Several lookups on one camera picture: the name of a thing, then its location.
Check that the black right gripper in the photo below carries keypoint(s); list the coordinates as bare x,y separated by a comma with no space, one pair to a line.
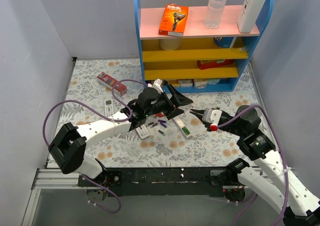
225,116

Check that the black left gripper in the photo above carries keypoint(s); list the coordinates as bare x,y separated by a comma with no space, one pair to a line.
169,104

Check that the green battery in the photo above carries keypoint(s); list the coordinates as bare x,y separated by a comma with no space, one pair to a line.
186,130

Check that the white slim remote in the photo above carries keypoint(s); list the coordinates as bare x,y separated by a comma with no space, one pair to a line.
180,125

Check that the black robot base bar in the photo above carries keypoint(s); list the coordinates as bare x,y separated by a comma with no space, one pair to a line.
173,181

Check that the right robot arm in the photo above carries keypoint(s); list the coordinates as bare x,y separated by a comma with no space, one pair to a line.
295,204

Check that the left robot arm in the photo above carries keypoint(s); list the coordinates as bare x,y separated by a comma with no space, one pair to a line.
69,146

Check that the small white remote control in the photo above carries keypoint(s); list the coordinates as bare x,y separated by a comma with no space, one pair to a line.
142,132

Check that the large white remote control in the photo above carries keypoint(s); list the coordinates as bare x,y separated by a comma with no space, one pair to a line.
108,107

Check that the red snack box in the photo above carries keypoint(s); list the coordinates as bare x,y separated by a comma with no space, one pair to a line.
208,64

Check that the blue yellow wooden shelf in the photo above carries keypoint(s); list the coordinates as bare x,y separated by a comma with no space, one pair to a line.
197,44

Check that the blue paper cup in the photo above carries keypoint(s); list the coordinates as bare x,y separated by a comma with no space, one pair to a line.
225,42

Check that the red white toothpaste box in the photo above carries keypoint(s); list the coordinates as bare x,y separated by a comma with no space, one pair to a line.
109,82

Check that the orange razor box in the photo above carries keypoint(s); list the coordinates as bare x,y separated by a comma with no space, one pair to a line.
174,20

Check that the clear plastic bottle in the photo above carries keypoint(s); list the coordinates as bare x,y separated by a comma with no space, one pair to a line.
214,13

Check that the white plastic bottle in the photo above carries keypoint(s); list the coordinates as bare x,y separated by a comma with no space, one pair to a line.
249,13

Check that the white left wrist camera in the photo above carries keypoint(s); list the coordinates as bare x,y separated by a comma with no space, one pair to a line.
156,84

